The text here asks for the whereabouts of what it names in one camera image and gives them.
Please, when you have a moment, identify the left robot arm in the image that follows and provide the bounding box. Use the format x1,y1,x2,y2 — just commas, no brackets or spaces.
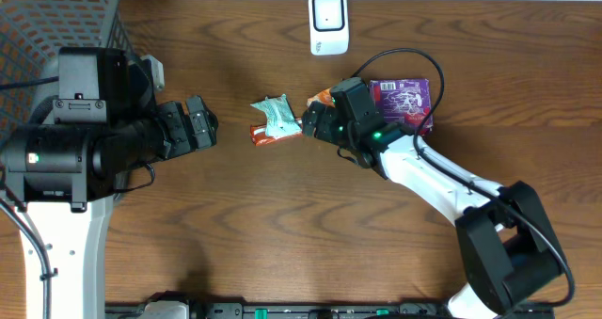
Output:
1,47,218,318

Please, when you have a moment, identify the red purple snack packet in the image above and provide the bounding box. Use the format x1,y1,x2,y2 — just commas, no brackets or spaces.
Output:
368,79,432,132

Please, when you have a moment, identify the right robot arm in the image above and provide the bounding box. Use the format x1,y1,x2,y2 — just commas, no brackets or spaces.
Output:
302,77,573,318

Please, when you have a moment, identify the teal snack wrapper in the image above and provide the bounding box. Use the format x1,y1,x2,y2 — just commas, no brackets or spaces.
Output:
251,94,302,138

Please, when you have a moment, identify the small orange box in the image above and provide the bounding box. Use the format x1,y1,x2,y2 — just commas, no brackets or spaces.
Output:
307,88,335,107

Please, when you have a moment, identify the grey plastic mesh basket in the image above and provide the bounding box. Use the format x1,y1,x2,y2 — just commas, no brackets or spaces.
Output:
0,0,137,146

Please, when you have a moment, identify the brown orange snack bar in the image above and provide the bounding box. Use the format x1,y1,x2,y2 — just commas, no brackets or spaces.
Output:
249,118,302,146

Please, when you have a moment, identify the white barcode scanner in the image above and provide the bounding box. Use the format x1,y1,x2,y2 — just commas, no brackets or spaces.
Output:
308,0,350,56

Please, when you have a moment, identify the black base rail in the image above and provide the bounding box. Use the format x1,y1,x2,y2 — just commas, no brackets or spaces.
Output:
104,302,556,319

